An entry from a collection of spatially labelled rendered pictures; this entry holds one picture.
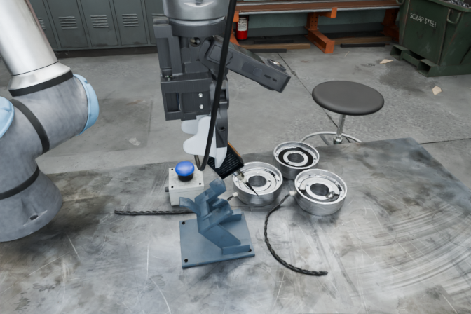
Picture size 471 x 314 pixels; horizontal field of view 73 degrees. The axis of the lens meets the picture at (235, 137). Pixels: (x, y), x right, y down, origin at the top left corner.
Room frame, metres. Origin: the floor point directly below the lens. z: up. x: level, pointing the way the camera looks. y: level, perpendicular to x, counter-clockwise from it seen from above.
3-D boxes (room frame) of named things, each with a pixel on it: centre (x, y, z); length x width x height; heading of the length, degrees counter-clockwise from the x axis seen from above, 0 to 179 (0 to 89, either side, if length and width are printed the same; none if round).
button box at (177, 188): (0.51, 0.11, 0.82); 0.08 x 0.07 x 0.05; 99
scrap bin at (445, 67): (3.34, -2.18, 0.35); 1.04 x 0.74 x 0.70; 9
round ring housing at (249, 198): (0.51, -0.05, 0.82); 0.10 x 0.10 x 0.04
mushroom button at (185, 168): (0.51, 0.10, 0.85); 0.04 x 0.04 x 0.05
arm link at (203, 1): (0.38, 0.04, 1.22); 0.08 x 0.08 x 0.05
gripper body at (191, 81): (0.38, 0.05, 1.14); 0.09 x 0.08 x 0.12; 101
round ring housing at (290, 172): (0.59, -0.14, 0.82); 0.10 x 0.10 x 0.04
